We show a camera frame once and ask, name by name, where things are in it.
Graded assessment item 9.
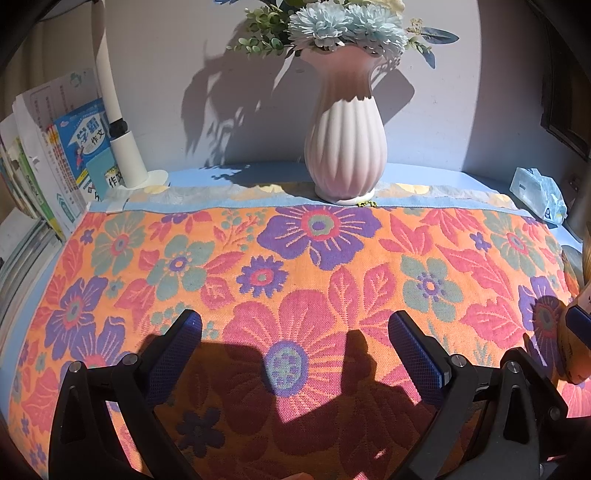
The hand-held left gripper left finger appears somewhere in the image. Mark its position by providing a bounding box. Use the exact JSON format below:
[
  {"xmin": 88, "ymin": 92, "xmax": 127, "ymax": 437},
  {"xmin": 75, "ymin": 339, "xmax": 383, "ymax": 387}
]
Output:
[{"xmin": 48, "ymin": 309, "xmax": 203, "ymax": 480}]

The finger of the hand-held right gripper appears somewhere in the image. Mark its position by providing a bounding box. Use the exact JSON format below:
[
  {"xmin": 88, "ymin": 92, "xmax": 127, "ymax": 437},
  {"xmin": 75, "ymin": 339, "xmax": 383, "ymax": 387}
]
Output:
[{"xmin": 567, "ymin": 305, "xmax": 591, "ymax": 330}]

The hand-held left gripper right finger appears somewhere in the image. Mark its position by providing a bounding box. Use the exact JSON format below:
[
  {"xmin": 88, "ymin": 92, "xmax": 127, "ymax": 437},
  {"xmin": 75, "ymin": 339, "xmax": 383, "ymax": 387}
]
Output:
[{"xmin": 388, "ymin": 311, "xmax": 570, "ymax": 480}]

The blue white tissue pack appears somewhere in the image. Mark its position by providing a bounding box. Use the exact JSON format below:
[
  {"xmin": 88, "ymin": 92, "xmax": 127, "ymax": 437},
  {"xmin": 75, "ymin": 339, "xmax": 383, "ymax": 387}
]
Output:
[{"xmin": 509, "ymin": 167, "xmax": 568, "ymax": 227}]

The floral woven tablecloth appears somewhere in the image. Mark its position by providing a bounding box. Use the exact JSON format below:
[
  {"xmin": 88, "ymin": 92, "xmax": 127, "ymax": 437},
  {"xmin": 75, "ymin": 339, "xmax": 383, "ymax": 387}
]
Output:
[{"xmin": 8, "ymin": 181, "xmax": 591, "ymax": 480}]

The white desk lamp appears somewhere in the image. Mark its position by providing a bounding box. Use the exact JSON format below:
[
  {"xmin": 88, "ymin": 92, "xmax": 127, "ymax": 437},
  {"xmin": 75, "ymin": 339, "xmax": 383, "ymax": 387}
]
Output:
[{"xmin": 90, "ymin": 0, "xmax": 170, "ymax": 191}]

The ribbed pink white vase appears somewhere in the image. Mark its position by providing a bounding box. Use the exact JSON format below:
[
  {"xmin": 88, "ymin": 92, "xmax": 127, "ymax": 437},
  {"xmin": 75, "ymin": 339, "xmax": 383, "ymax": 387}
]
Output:
[{"xmin": 303, "ymin": 45, "xmax": 389, "ymax": 205}]

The black television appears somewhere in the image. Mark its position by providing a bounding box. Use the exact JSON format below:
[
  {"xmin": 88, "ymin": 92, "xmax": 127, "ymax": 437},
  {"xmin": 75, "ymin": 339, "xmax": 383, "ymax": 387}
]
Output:
[{"xmin": 539, "ymin": 0, "xmax": 591, "ymax": 163}]

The row of books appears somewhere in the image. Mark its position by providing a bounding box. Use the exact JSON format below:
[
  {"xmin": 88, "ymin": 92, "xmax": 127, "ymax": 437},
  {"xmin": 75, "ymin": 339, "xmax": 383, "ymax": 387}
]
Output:
[{"xmin": 0, "ymin": 68, "xmax": 126, "ymax": 278}]

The artificial blue flower bouquet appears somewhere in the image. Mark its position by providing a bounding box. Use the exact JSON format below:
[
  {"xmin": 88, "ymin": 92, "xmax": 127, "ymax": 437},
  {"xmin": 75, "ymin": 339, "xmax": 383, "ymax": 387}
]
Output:
[{"xmin": 232, "ymin": 0, "xmax": 461, "ymax": 71}]

